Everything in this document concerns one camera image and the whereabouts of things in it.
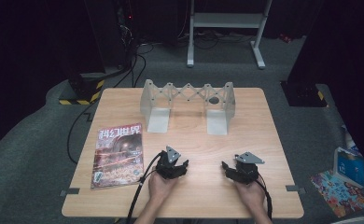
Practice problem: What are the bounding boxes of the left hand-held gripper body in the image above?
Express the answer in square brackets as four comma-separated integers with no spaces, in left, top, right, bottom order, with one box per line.
[155,145,184,181]

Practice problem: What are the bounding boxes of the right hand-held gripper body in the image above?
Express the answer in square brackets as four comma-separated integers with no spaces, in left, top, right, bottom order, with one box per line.
[232,151,265,185]

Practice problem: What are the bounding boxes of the white expandable book rack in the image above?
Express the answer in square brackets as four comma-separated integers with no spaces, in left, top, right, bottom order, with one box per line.
[139,78,236,136]

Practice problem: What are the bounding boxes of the red magazine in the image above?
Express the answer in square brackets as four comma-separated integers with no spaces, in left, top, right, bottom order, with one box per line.
[90,122,145,190]

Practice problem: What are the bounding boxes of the person's left hand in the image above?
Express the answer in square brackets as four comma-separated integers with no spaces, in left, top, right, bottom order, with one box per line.
[147,170,180,203]

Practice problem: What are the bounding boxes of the person's right hand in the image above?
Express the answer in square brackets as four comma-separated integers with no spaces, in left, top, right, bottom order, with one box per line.
[233,177,267,213]

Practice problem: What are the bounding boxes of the grey tape piece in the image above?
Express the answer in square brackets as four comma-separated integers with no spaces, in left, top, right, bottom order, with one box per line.
[60,188,81,197]
[285,184,307,194]

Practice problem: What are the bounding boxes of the black box yellow corner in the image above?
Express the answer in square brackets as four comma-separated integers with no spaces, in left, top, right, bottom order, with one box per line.
[280,80,329,108]

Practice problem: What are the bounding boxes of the colourful picture book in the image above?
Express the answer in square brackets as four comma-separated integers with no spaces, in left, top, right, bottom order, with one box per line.
[310,169,364,218]

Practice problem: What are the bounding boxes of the blue box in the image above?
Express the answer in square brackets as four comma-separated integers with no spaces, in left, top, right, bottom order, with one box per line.
[332,147,364,189]

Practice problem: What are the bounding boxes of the white bottle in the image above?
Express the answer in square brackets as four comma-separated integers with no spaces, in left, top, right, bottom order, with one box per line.
[341,124,362,154]

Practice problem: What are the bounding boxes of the black yellow striped box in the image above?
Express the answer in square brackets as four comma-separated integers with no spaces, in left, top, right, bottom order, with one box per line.
[58,72,105,106]

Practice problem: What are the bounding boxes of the white flat item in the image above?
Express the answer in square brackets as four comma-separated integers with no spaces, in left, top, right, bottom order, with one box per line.
[329,216,364,224]

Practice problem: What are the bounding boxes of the small red item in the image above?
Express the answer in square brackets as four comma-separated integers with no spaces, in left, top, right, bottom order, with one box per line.
[278,33,294,44]

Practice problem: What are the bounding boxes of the dark equipment tower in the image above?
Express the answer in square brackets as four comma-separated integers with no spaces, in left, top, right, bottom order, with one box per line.
[113,0,141,71]

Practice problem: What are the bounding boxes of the white metal stand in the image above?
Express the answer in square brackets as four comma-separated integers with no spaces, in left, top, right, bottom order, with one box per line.
[187,0,273,70]

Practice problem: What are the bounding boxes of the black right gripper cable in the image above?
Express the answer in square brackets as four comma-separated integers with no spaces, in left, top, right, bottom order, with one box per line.
[255,174,273,220]

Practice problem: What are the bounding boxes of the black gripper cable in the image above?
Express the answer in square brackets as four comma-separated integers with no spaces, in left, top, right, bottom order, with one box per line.
[126,150,166,224]
[255,174,273,220]

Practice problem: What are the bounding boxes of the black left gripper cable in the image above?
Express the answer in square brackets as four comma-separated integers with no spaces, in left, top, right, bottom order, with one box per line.
[126,150,166,224]

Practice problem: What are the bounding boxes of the black floor cable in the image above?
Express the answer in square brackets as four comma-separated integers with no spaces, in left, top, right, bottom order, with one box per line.
[65,53,147,165]

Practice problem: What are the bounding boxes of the bundle of floor cables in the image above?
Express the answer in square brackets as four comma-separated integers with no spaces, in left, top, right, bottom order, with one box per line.
[176,28,257,50]

